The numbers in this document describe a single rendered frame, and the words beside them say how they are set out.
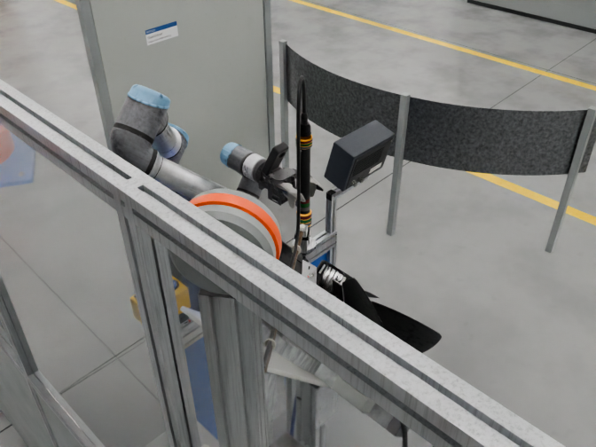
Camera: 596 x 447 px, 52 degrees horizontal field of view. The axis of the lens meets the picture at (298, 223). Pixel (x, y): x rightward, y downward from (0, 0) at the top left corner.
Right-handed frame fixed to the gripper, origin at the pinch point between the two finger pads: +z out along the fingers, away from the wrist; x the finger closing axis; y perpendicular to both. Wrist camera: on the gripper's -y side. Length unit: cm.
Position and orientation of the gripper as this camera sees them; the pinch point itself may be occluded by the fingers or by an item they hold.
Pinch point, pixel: (311, 191)
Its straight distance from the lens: 167.8
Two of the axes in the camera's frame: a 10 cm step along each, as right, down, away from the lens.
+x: -7.0, 4.3, -5.7
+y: 0.1, 8.0, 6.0
